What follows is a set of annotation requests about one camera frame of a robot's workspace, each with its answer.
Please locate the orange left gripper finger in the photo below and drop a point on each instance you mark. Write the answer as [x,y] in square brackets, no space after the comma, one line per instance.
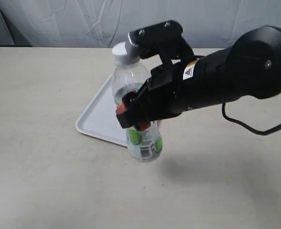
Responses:
[142,126]

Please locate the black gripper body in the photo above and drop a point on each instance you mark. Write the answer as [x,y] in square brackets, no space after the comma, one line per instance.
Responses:
[160,97]

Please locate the clear plastic drink bottle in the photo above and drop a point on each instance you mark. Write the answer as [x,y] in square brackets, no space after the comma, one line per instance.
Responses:
[128,76]

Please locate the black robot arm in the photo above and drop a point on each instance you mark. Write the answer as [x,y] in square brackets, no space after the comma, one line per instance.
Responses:
[185,81]

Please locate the white plastic tray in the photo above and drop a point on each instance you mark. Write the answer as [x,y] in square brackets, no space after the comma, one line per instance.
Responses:
[98,120]

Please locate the white backdrop curtain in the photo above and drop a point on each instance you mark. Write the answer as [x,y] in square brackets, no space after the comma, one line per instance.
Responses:
[103,23]

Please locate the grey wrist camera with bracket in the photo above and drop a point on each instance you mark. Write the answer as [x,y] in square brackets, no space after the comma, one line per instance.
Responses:
[163,39]

